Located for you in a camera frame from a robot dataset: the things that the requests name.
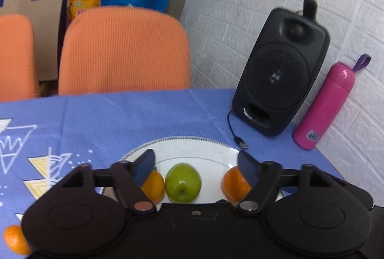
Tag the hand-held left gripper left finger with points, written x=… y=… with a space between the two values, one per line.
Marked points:
x=145 y=169

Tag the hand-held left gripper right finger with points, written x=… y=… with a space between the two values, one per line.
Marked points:
x=249 y=170

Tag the orange mandarin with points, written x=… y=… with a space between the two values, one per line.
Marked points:
x=154 y=187
x=15 y=242

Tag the large orange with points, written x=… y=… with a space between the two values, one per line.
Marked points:
x=234 y=187

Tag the green apple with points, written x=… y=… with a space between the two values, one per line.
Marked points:
x=183 y=182

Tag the white plate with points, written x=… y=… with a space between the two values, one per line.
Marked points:
x=192 y=151

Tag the blue printed tablecloth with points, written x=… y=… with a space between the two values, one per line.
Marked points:
x=120 y=121

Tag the black speaker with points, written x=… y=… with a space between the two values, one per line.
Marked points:
x=279 y=73

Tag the orange chair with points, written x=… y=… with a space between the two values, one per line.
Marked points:
x=15 y=58
x=123 y=52

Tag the black microphone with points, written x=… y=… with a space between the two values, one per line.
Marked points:
x=310 y=7

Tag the yellow bag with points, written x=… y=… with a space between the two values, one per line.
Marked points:
x=84 y=4

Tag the cardboard box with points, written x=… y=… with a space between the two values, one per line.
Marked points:
x=30 y=7

